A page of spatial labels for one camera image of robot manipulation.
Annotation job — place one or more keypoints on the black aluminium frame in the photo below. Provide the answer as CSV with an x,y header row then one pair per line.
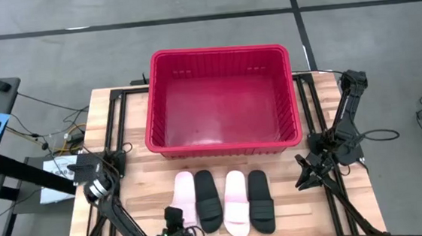
x,y
300,88
112,118

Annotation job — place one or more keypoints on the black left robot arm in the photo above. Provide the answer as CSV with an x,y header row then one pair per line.
x,y
121,219

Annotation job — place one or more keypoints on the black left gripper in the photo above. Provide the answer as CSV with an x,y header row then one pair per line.
x,y
174,219

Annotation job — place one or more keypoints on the small black antenna device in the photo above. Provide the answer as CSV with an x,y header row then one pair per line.
x,y
144,81

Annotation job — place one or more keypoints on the black computer mouse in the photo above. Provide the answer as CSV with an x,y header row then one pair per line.
x,y
2,85

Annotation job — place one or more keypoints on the white paper sheet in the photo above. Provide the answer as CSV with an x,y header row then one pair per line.
x,y
52,183

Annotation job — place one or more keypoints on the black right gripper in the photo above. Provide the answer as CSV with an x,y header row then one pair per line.
x,y
322,164

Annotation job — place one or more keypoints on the pink slide sandal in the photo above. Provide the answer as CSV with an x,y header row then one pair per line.
x,y
236,202
184,188

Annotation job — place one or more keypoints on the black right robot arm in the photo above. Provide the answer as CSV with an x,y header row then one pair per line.
x,y
349,103

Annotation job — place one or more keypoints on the red plastic bin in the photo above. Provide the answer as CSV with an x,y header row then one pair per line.
x,y
225,109

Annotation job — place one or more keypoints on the black slide sandal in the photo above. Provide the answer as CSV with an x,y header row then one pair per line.
x,y
261,204
208,201

